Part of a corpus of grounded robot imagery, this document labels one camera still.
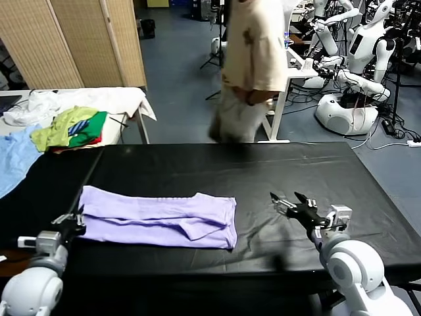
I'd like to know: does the grey tray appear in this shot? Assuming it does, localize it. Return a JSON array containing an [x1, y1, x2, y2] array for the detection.
[[286, 52, 305, 70]]

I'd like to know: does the red garment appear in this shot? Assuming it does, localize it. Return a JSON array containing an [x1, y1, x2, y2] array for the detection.
[[49, 136, 103, 153]]

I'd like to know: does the slim white humanoid robot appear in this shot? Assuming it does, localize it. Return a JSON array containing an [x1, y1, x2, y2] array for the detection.
[[309, 0, 361, 57]]

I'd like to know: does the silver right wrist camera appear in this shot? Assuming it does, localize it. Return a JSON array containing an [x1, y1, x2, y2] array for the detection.
[[327, 203, 353, 231]]

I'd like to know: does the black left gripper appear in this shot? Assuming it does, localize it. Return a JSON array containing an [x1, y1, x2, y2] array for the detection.
[[51, 213, 86, 246]]

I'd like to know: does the black light stand tripod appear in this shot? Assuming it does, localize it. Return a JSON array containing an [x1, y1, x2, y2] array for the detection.
[[199, 6, 228, 72]]

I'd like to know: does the person's left forearm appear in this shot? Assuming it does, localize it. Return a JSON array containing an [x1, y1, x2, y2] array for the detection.
[[246, 88, 277, 107]]

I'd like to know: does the yellow-green garment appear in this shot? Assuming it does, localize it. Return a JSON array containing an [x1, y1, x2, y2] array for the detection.
[[30, 105, 99, 153]]

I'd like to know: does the cream folded garment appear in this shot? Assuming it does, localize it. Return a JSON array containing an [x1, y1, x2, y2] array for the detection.
[[51, 145, 101, 155]]

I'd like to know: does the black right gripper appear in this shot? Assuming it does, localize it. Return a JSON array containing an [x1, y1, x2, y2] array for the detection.
[[270, 192, 330, 231]]

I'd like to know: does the black cable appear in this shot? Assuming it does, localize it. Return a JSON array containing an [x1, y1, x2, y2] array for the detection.
[[107, 115, 129, 129]]

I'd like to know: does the bamboo folding screen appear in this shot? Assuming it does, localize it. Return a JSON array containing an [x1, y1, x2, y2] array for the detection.
[[0, 0, 147, 90]]

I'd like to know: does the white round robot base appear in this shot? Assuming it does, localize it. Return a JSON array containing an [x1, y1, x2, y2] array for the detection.
[[210, 36, 225, 57]]

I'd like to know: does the crumpled white garment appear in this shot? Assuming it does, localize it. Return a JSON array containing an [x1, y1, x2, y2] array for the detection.
[[3, 90, 62, 128]]

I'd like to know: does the lavender t-shirt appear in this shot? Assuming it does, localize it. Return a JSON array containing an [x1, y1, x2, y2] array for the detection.
[[78, 185, 238, 250]]

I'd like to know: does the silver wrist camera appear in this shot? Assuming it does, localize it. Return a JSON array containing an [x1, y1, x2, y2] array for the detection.
[[327, 203, 353, 231], [17, 230, 62, 256]]

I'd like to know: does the light blue shirt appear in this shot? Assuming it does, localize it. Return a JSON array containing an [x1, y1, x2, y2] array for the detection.
[[0, 124, 43, 199]]

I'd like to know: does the narrow black table cover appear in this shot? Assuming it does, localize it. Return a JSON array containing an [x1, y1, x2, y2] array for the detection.
[[0, 144, 105, 254]]

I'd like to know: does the blue striped garment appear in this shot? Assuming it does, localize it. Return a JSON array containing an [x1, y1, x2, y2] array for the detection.
[[67, 120, 90, 136]]

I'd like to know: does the black waste bin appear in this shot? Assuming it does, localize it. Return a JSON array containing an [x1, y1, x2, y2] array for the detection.
[[137, 18, 155, 40]]

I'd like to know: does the white standing desk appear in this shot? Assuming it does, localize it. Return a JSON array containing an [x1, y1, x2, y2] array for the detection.
[[258, 49, 318, 144]]

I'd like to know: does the wide black table cover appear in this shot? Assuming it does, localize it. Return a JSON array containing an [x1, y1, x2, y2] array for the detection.
[[49, 141, 421, 290]]

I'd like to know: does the black pole stand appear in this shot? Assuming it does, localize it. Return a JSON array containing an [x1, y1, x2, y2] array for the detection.
[[391, 36, 405, 126]]

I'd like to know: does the dark laptop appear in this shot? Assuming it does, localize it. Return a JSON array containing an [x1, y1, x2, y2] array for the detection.
[[0, 95, 22, 115]]

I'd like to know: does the green garment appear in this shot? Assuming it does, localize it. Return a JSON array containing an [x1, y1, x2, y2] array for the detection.
[[67, 111, 108, 148]]

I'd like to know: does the person in cream t-shirt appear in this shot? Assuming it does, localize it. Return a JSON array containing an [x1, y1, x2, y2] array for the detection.
[[207, 0, 290, 144]]

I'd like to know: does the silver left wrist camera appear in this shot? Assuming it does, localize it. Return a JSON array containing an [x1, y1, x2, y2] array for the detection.
[[17, 230, 62, 256]]

